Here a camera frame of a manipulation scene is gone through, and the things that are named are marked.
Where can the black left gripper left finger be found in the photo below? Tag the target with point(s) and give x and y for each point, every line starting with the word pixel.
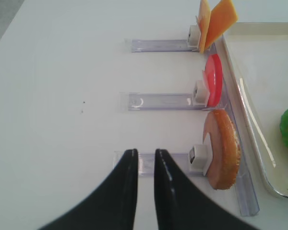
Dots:
pixel 111 206

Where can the long clear left rail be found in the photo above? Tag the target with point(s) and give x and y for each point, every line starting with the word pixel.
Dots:
pixel 244 188

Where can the white tomato pusher block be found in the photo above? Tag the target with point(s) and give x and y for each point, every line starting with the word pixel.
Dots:
pixel 200 94

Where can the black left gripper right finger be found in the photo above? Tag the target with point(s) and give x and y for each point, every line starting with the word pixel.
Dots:
pixel 180 205

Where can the cream rectangular tray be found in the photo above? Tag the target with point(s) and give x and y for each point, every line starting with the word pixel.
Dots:
pixel 258 58

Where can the cheese slice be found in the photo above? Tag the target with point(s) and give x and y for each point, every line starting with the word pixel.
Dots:
pixel 223 16
pixel 203 21

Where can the standing red tomato slice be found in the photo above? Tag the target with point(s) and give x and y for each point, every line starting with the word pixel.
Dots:
pixel 213 76

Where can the clear cheese holder rail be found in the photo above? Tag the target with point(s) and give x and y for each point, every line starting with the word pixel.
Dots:
pixel 138 45

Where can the white cheese pusher block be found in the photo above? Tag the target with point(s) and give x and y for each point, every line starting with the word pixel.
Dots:
pixel 194 36

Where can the right cheese slice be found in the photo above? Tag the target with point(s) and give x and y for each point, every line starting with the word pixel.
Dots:
pixel 223 16

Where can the white bread pusher block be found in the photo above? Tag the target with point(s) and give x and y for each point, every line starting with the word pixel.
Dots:
pixel 200 158

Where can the standing bread slice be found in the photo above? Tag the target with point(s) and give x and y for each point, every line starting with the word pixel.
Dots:
pixel 221 131

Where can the clear bread holder rail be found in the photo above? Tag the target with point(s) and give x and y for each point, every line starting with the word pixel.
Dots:
pixel 146 163

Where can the left cheese slice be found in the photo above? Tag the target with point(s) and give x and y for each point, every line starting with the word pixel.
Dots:
pixel 203 21

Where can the clear tomato holder rail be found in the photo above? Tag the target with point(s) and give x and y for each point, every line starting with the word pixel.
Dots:
pixel 159 101

